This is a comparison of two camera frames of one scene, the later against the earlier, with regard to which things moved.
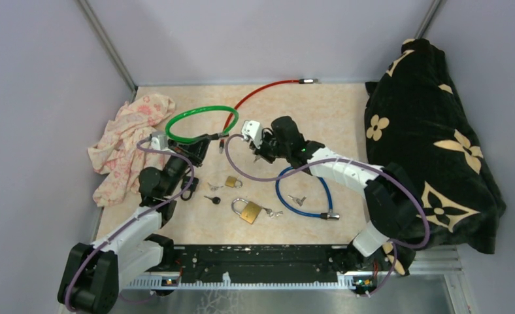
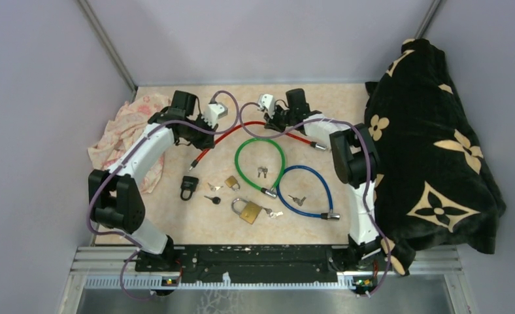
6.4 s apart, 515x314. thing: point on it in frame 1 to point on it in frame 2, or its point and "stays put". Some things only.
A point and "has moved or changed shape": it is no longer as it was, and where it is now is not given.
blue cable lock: [329, 215] stays put
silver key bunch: [272, 214] stays put
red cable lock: [298, 81] has moved or changed shape
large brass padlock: [250, 212] stays put
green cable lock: [176, 138] has moved or changed shape
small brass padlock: [234, 182] stays put
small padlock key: [214, 188] stays put
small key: [299, 202] stays put
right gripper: [261, 151] to [271, 122]
